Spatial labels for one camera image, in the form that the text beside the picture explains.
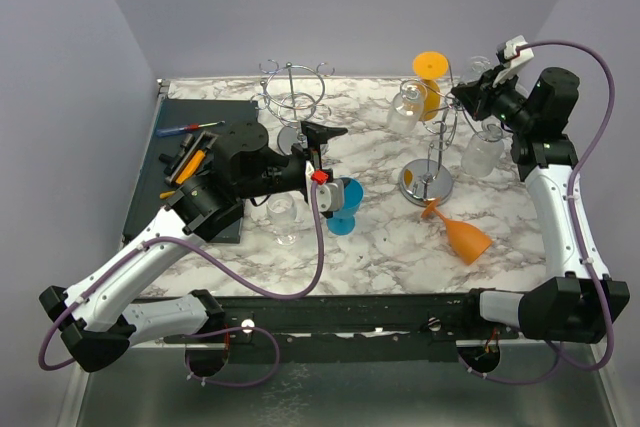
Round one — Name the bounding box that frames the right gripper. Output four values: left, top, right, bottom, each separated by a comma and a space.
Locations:
455, 63, 538, 133

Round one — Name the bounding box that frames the black orange hammer tool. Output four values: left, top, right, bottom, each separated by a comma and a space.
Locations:
164, 131, 219, 187

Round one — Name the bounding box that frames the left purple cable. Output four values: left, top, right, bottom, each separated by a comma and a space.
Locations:
37, 181, 327, 389

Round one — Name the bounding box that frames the dark tool mat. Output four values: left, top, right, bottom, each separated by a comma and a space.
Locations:
122, 98, 260, 245

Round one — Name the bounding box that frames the blue plastic goblet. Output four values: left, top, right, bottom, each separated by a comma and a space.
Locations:
327, 177, 364, 236

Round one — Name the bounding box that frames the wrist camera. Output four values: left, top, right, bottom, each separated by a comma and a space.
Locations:
492, 35, 534, 87
306, 172, 351, 219

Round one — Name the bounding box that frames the clear stemmed wine glass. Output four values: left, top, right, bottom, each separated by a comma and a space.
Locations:
266, 193, 297, 246

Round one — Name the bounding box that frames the orange plastic goblet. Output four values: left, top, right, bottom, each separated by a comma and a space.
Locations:
421, 198, 492, 265

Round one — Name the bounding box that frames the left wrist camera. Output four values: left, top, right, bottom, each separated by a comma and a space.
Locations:
306, 172, 351, 219

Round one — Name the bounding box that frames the round chrome glass rack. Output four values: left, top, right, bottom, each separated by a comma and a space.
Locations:
253, 59, 335, 154

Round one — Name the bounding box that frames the yellow plastic goblet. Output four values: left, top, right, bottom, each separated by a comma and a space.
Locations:
412, 51, 449, 121

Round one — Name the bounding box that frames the clear ribbed wine glass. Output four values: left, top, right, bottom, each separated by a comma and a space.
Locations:
461, 124, 504, 178

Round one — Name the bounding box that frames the aluminium rail frame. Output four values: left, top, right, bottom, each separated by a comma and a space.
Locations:
56, 78, 171, 427

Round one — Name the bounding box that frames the tall clear flute glass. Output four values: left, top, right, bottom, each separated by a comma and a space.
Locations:
460, 56, 494, 84

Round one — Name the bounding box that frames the blue handled screwdriver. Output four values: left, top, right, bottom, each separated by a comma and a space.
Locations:
155, 121, 225, 137

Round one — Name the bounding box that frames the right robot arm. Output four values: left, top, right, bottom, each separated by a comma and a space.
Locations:
451, 67, 630, 344

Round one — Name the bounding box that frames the scrolled chrome glass rack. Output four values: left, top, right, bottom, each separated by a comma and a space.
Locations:
398, 65, 491, 206

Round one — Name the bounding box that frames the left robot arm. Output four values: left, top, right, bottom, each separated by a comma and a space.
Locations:
39, 121, 348, 372

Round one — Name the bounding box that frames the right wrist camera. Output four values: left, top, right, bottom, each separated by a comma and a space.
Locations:
492, 35, 534, 87

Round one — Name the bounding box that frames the small clear wine glass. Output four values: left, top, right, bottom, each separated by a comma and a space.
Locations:
386, 80, 425, 134

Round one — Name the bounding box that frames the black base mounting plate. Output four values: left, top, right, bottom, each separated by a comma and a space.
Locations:
134, 291, 521, 366

